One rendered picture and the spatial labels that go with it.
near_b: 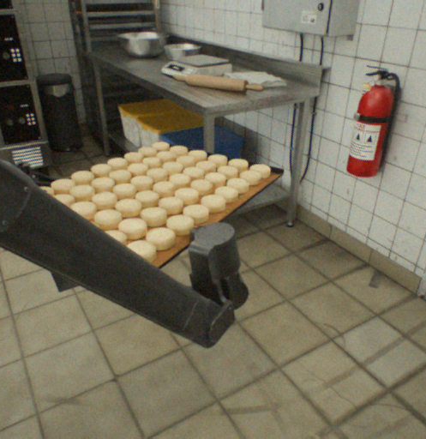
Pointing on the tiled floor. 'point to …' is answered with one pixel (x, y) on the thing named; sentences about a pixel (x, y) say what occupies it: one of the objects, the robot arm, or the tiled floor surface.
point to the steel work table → (218, 103)
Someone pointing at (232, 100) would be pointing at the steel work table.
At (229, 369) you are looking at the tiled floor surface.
